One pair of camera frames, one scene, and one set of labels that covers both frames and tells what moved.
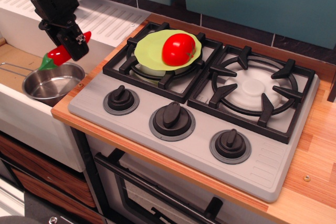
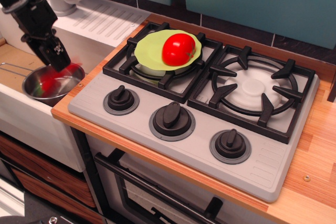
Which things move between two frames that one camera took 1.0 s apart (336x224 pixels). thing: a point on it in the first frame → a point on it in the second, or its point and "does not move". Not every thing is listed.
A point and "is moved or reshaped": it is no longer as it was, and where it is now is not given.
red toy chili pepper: [58, 55] is moved or reshaped
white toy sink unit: [29, 128] does not move
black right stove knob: [230, 147] does not move
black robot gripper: [57, 6] → [37, 20]
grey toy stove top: [229, 113] does not move
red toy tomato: [178, 49] does not move
